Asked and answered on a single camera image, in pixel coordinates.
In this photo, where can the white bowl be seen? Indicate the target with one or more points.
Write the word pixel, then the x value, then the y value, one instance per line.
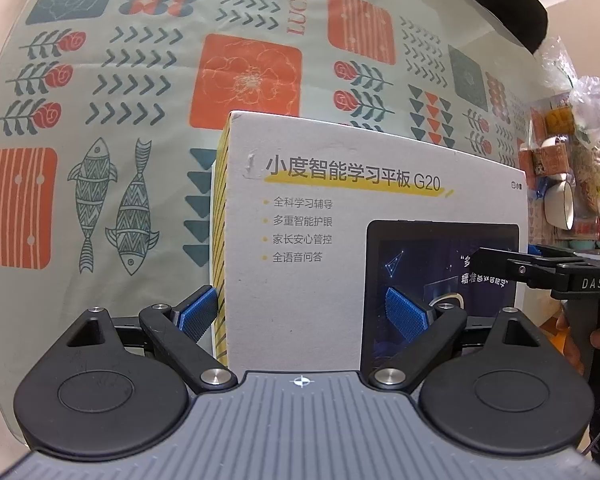
pixel 560 205

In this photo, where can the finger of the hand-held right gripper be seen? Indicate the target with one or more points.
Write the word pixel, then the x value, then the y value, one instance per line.
pixel 500 261

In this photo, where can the teal round container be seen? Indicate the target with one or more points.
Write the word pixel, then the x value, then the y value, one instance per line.
pixel 592 235

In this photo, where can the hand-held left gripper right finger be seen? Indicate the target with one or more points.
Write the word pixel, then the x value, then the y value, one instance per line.
pixel 405 316

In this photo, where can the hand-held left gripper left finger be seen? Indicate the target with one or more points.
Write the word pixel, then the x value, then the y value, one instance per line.
pixel 198 314

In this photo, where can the clear plastic bag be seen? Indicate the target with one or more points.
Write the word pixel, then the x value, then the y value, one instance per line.
pixel 587 110

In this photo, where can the person's right hand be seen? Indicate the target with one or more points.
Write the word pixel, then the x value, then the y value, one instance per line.
pixel 572 345

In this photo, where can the patterned cloth desktop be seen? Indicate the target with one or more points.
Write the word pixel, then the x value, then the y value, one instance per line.
pixel 145 125

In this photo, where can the white tablet box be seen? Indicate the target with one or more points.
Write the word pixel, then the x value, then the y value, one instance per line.
pixel 310 240

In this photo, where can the orange snack packet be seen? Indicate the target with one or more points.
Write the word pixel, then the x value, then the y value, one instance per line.
pixel 550 157

